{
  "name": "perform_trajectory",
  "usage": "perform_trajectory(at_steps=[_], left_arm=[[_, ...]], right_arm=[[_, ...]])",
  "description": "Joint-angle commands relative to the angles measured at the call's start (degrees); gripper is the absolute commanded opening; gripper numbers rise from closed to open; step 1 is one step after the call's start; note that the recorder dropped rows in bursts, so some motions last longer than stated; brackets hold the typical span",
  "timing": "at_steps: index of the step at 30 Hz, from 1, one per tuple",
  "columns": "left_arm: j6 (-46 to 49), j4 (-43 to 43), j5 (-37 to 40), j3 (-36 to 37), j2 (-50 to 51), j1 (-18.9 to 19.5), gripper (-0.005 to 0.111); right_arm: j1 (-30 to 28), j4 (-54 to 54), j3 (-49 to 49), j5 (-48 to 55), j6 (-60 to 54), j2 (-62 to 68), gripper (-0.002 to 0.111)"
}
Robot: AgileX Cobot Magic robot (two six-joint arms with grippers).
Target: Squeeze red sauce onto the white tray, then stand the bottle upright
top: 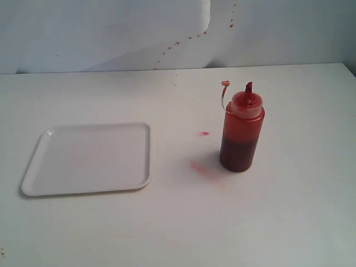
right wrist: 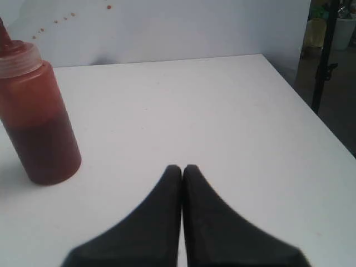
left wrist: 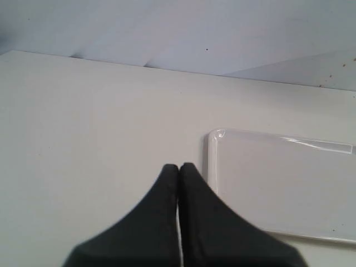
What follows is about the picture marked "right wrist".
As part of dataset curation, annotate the black tripod stand pole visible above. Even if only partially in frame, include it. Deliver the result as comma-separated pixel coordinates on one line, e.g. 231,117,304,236
310,0,340,115

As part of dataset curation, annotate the red sauce squeeze bottle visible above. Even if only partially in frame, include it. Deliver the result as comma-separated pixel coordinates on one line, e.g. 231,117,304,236
1,25,82,185

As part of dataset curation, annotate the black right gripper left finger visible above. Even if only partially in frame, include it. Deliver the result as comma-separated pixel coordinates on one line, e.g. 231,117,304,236
62,165,182,266

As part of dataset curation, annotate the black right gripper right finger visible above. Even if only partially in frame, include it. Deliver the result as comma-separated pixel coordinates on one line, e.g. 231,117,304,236
182,165,310,266

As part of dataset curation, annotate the yellow container in background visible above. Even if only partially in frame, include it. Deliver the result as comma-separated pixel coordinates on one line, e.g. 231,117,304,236
303,18,327,48

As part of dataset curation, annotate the white bucket in background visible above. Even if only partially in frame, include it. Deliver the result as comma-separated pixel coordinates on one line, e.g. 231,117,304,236
332,18,355,50

